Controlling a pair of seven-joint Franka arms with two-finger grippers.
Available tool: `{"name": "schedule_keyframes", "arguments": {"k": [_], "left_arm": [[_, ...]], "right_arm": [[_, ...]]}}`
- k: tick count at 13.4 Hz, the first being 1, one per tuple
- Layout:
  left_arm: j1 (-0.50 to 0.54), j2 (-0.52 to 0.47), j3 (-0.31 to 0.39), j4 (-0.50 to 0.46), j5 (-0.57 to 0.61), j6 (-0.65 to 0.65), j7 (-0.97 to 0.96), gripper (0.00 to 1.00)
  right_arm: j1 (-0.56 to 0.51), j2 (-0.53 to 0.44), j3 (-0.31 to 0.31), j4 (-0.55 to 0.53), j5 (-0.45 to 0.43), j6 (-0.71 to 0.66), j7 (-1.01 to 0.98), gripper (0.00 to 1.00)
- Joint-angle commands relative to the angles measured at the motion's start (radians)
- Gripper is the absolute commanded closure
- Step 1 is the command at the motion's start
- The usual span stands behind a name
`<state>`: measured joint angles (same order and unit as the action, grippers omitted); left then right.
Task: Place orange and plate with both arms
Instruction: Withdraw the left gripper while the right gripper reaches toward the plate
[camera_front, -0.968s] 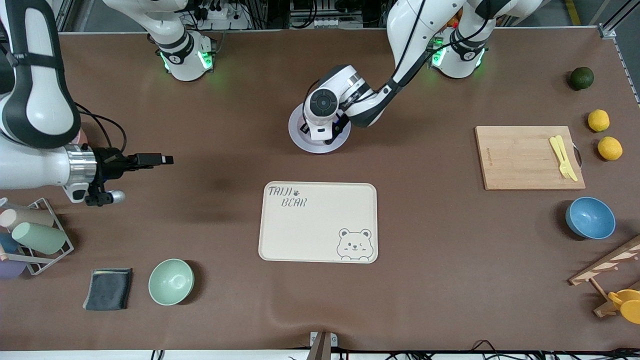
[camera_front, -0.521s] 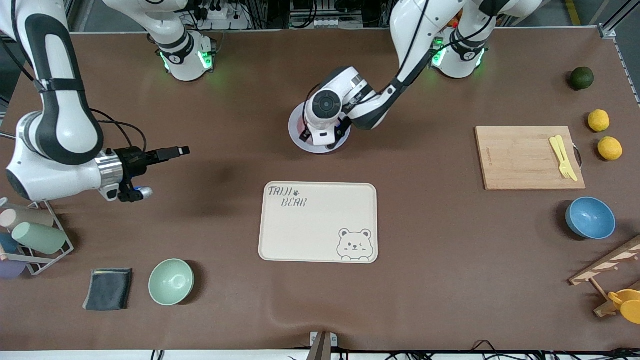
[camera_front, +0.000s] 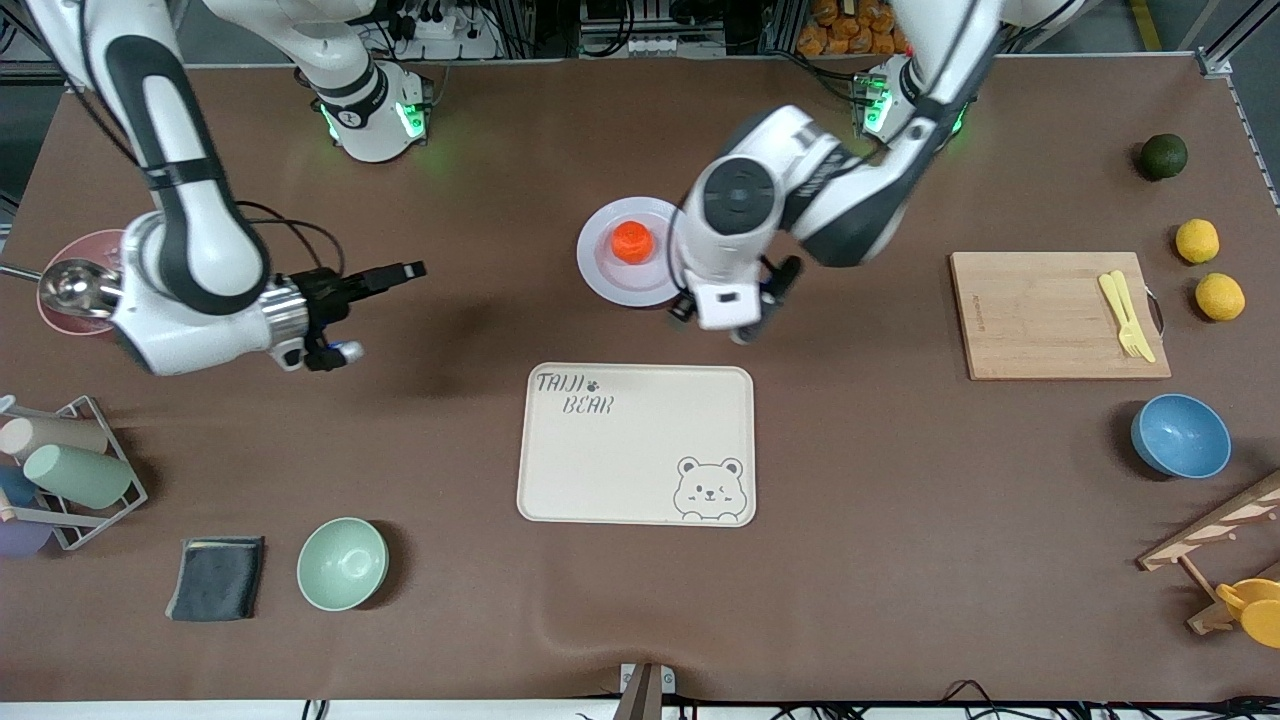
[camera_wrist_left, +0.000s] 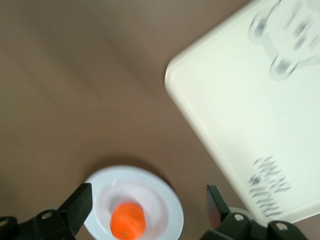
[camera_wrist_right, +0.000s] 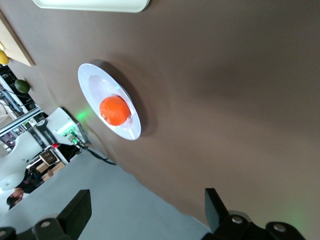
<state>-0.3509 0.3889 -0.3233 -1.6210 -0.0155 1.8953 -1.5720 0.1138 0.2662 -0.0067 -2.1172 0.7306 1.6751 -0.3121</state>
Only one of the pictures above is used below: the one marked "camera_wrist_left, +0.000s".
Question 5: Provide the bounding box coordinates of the orange fruit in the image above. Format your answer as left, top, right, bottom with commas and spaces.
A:
110, 202, 147, 239

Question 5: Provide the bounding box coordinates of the white round plate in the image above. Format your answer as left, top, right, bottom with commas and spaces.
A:
83, 164, 185, 240

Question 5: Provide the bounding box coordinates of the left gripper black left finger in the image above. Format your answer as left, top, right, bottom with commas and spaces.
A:
32, 182, 94, 240

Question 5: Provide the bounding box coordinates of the cream tray with bear print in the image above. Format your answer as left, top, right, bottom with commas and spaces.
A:
164, 0, 320, 223

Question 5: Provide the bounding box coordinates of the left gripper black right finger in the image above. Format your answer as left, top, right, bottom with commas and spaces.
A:
201, 184, 252, 240

